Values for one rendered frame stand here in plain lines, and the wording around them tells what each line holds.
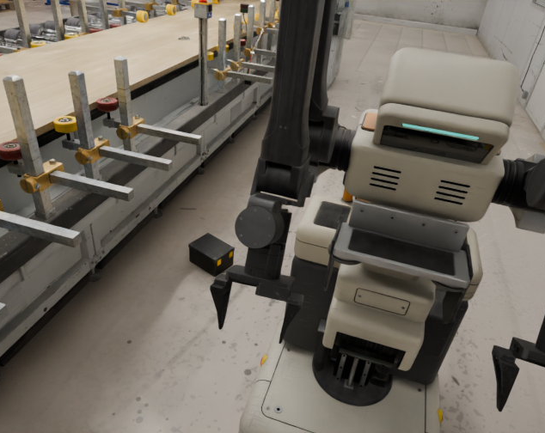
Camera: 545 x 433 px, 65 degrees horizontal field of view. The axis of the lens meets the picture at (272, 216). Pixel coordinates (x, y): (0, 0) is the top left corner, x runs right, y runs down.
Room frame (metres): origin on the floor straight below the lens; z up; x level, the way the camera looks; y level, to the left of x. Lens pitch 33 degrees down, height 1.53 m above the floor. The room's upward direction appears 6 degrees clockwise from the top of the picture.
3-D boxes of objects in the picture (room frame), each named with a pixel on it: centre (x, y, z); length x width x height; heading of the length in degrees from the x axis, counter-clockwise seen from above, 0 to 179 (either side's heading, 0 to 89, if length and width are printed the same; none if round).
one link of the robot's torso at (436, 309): (0.80, -0.35, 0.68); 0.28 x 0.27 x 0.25; 76
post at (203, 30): (2.34, 0.45, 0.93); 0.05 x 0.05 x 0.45; 77
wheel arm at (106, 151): (1.40, 0.59, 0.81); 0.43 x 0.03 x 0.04; 77
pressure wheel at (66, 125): (1.44, 0.78, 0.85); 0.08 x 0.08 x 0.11
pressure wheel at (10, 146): (1.20, 0.84, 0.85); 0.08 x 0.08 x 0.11
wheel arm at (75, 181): (1.15, 0.65, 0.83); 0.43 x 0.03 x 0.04; 77
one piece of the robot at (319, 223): (1.07, -0.35, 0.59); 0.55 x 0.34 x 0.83; 76
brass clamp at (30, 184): (1.16, 0.73, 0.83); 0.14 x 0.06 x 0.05; 167
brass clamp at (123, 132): (1.64, 0.62, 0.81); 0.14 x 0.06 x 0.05; 167
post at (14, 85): (1.14, 0.74, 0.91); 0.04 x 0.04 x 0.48; 77
